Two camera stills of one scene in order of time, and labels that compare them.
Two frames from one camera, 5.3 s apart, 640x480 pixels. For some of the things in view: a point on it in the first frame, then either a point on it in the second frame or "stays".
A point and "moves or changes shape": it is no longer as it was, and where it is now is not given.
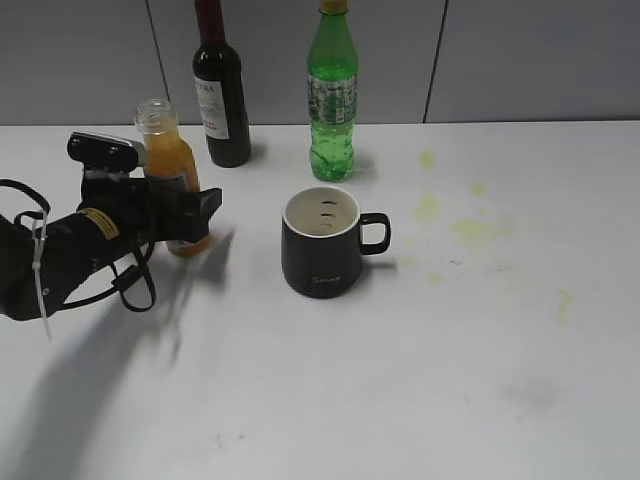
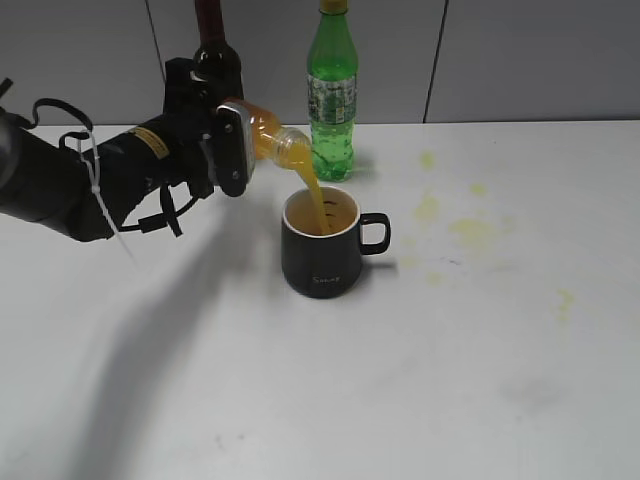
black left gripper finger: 189,213 -> 230,150
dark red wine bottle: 220,89 stays
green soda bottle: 332,92 stays
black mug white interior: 322,241 stays
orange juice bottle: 167,154 moves or changes shape
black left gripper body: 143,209 -> 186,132
